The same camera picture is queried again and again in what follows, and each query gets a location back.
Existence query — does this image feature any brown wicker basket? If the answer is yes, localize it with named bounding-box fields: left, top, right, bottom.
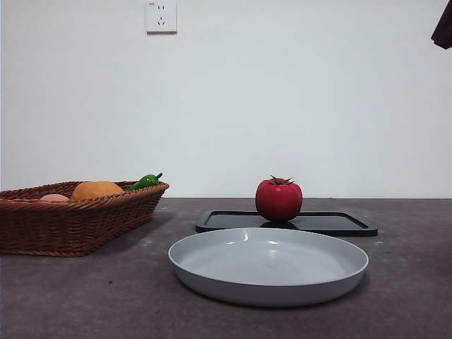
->
left=0, top=180, right=170, bottom=258

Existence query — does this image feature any grey round plate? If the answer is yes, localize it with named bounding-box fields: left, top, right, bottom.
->
left=167, top=227, right=370, bottom=307

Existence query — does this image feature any red toy tomato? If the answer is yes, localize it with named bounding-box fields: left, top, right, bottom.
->
left=255, top=174, right=304, bottom=223

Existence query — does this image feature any pale pink egg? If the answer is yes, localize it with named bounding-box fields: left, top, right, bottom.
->
left=39, top=193, right=71, bottom=203

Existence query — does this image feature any green chili pepper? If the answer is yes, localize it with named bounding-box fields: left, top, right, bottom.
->
left=126, top=172, right=164, bottom=192

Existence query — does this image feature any white wall socket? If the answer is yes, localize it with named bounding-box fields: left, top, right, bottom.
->
left=145, top=0, right=178, bottom=35

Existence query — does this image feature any black rectangular tray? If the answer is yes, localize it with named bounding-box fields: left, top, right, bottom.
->
left=195, top=209, right=379, bottom=237

